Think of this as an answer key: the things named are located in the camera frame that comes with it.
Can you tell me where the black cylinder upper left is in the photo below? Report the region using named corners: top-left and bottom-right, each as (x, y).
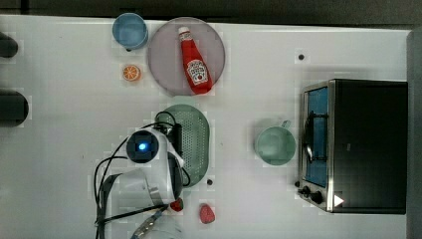
top-left (0, 32), bottom-right (19, 58)

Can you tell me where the orange slice toy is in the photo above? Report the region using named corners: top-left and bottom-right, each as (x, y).
top-left (122, 65), bottom-right (141, 82)

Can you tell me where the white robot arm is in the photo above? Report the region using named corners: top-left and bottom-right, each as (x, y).
top-left (94, 126), bottom-right (184, 239)

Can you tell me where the green plastic mug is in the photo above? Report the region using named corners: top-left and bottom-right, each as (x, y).
top-left (254, 120), bottom-right (297, 166)

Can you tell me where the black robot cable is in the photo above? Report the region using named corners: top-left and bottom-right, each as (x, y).
top-left (93, 111), bottom-right (192, 239)

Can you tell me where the black cylinder lower left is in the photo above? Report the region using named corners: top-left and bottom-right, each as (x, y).
top-left (0, 90), bottom-right (29, 127)

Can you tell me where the red ketchup bottle toy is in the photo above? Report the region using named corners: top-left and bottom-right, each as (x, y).
top-left (178, 27), bottom-right (213, 95)

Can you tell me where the silver toaster oven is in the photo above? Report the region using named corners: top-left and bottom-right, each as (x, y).
top-left (296, 79), bottom-right (408, 214)

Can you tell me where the grey round plate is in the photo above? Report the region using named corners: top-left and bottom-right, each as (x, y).
top-left (147, 17), bottom-right (225, 96)

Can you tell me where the red strawberry toy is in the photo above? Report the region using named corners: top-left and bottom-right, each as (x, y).
top-left (199, 203), bottom-right (216, 224)

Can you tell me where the green plastic strainer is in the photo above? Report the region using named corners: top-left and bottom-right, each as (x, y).
top-left (155, 105), bottom-right (210, 187)

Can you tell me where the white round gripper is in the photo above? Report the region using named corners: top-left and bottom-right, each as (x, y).
top-left (125, 127), bottom-right (185, 167)

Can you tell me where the black cylinder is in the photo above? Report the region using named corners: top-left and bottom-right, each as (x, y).
top-left (0, 90), bottom-right (29, 127)
top-left (0, 32), bottom-right (19, 58)

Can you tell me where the blue plastic cup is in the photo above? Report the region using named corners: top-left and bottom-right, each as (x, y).
top-left (111, 13), bottom-right (148, 51)

